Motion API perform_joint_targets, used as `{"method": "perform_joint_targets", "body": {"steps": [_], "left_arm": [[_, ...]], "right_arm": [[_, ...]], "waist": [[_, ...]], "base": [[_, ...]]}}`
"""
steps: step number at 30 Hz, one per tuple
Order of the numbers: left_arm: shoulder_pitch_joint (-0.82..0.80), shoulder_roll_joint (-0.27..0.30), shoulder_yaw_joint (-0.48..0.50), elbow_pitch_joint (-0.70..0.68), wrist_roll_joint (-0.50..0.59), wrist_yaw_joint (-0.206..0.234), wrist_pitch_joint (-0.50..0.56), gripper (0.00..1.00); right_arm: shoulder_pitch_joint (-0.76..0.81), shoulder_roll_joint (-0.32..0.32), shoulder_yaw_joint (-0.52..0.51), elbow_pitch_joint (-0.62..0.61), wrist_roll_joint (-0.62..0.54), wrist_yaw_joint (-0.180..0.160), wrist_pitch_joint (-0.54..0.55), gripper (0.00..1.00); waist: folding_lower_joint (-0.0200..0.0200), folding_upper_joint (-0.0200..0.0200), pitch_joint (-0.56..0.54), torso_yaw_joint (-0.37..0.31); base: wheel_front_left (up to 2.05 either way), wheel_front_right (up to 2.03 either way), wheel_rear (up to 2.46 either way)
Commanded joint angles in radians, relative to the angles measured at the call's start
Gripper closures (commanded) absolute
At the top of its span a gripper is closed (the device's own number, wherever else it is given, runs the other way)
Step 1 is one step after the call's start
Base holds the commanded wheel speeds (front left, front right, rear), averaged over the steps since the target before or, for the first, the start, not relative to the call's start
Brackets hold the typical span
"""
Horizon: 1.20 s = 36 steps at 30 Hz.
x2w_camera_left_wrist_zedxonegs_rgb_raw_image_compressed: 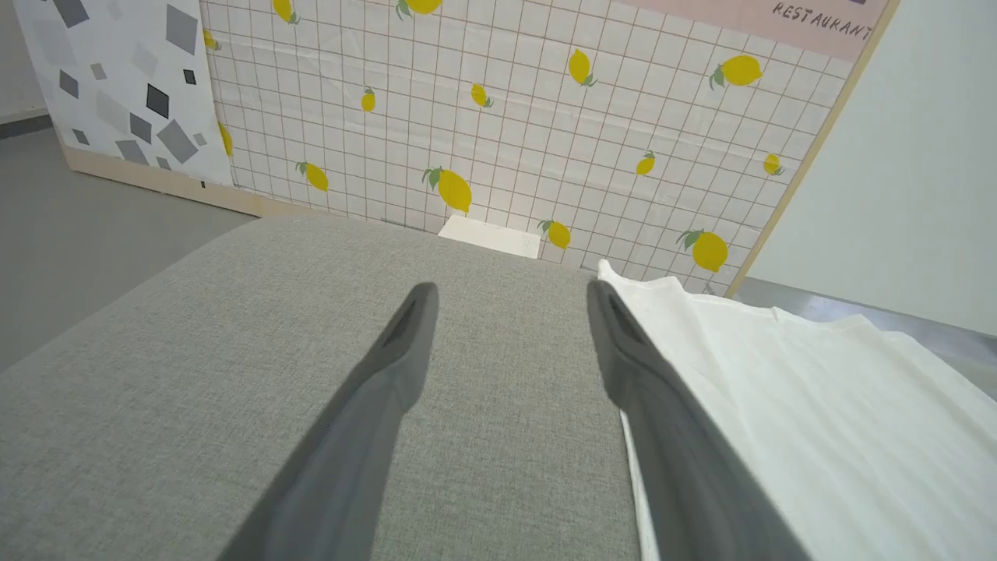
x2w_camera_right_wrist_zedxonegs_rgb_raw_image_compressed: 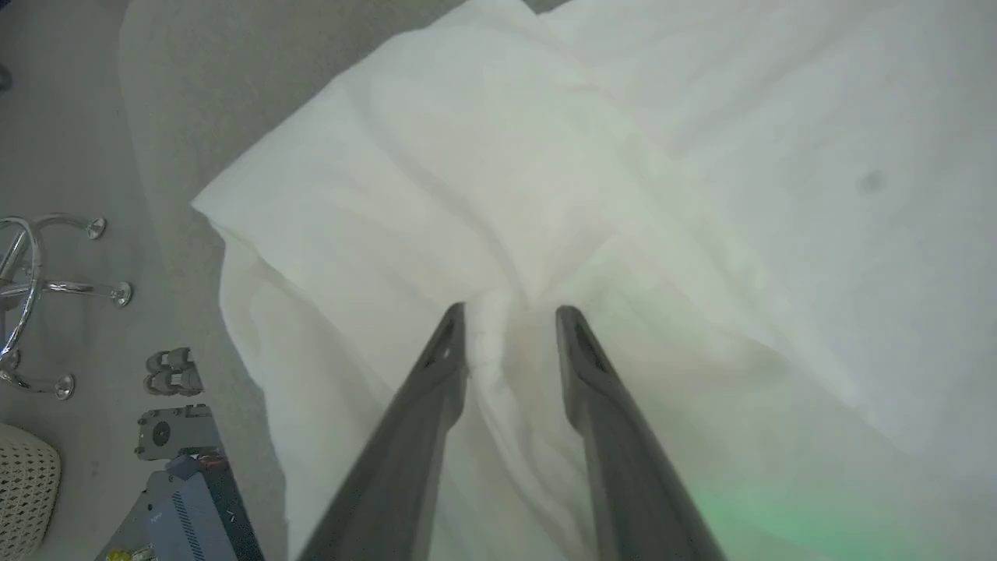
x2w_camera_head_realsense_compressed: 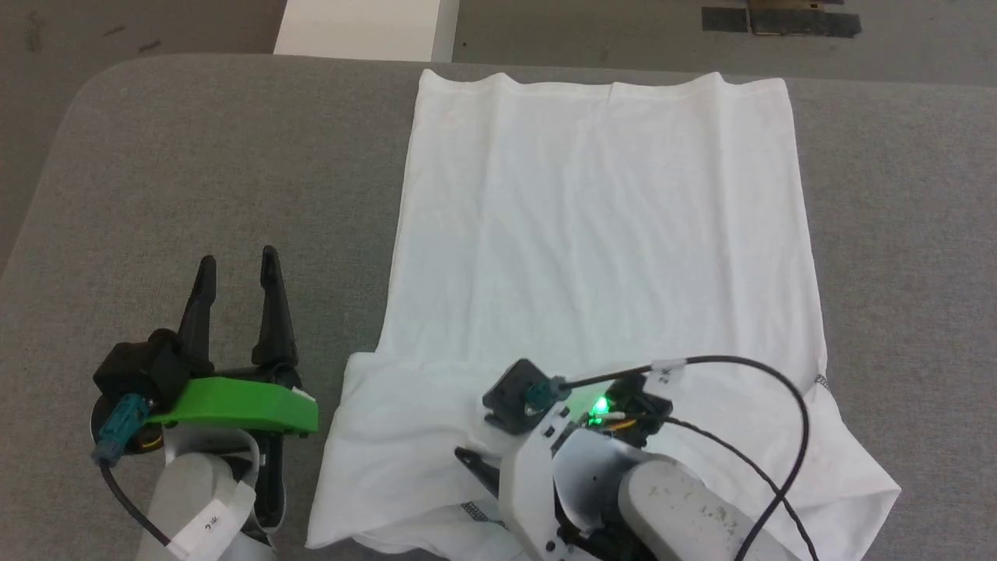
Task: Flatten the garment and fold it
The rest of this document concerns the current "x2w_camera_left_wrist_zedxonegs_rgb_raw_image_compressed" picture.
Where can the grey terrazzo print panel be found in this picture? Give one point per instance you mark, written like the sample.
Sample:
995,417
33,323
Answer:
125,86

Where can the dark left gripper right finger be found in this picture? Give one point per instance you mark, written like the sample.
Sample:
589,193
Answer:
678,452

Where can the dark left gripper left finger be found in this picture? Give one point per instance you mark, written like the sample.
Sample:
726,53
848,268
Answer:
358,436

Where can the white t-shirt garment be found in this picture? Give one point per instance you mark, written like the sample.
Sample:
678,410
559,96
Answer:
818,436

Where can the lemon print partition panel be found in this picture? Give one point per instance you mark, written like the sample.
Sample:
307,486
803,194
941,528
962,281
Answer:
530,125

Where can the pink restaurant poster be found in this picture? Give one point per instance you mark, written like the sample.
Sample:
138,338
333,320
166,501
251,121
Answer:
779,19

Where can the white box cabinet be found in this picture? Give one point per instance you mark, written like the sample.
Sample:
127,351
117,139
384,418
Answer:
491,235

